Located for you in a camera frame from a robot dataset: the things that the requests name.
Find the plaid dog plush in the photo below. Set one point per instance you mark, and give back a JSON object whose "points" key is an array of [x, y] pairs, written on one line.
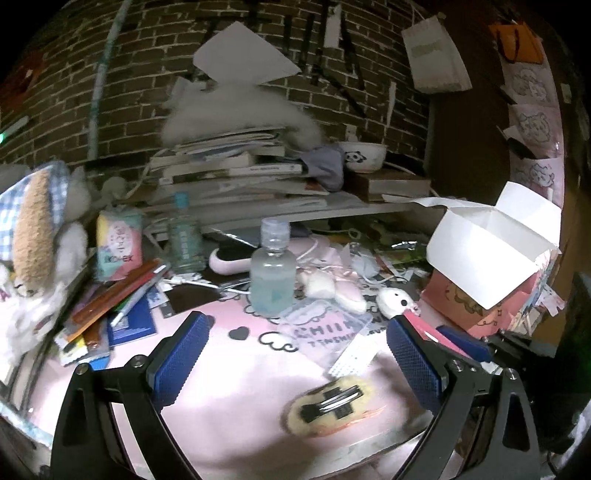
{"points": [[32, 230]]}

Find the pink cardboard box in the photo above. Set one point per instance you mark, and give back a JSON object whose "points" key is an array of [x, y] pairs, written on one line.
{"points": [[480, 240]]}

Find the pile of pens and stationery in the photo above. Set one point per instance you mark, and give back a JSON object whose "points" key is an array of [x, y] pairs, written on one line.
{"points": [[115, 295]]}

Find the rolled paper tube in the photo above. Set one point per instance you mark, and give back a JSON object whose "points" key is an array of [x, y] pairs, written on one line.
{"points": [[97, 92]]}

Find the orange paper bag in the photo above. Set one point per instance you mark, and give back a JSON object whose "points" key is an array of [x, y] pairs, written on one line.
{"points": [[526, 44]]}

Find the panda print bowl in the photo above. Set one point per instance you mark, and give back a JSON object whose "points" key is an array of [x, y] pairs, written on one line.
{"points": [[369, 154]]}

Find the white desk shelf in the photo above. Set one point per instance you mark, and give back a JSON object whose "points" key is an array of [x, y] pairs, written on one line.
{"points": [[295, 210]]}

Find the white cotton plush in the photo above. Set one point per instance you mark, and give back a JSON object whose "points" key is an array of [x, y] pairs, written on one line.
{"points": [[74, 244]]}

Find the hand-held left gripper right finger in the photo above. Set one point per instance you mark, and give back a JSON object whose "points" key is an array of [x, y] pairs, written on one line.
{"points": [[415, 364]]}

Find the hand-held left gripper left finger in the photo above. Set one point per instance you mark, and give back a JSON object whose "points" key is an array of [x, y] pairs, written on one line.
{"points": [[180, 364]]}

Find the white paper bag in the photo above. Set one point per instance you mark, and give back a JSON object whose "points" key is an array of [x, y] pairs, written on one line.
{"points": [[434, 55]]}

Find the white furry plush toy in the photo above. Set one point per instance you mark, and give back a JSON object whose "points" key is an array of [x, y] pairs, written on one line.
{"points": [[32, 318]]}

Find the colourful tissue pack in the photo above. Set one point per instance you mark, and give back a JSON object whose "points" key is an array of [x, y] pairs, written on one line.
{"points": [[117, 249]]}

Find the pink long box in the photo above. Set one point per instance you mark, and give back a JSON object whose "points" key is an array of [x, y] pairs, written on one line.
{"points": [[429, 330]]}

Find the white cloth pouch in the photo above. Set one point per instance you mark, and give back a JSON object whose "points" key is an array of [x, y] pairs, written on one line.
{"points": [[367, 267]]}

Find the green plastic bottle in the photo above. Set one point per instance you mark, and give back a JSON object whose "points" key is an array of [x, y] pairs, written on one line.
{"points": [[184, 240]]}

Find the white character print sheet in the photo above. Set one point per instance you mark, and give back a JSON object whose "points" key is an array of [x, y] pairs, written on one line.
{"points": [[535, 127], [538, 177], [528, 83]]}

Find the brown hardcover book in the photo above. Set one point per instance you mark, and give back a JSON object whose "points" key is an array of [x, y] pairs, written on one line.
{"points": [[392, 182]]}

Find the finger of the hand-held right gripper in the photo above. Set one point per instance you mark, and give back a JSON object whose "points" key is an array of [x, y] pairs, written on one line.
{"points": [[466, 346]]}

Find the purple cloth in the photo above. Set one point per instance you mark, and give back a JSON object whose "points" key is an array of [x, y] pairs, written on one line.
{"points": [[323, 168]]}

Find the clear plastic bag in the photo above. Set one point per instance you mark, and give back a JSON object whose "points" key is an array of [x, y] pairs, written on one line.
{"points": [[318, 323]]}

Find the blue notebook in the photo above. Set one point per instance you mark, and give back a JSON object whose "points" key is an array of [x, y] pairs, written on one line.
{"points": [[131, 325]]}

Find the white fluffy fur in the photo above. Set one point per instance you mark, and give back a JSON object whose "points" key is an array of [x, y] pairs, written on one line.
{"points": [[231, 110]]}

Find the white wall outlet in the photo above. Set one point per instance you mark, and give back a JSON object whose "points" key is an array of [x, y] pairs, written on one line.
{"points": [[351, 133]]}

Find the pink printed desk mat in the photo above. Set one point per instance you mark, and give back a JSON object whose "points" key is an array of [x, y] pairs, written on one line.
{"points": [[231, 415]]}

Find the clear plastic bottle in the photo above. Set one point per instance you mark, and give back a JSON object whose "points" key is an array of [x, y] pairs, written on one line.
{"points": [[272, 281]]}

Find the white blister pack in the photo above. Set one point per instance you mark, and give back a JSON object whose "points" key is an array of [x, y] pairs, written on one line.
{"points": [[355, 362]]}

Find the stack of books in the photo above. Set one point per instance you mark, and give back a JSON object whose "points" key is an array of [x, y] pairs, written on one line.
{"points": [[221, 173]]}

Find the small white animal plush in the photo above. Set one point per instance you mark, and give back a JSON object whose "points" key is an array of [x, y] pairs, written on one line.
{"points": [[392, 300]]}

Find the white paper sheet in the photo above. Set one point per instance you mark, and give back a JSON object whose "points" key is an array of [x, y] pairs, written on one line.
{"points": [[244, 55]]}

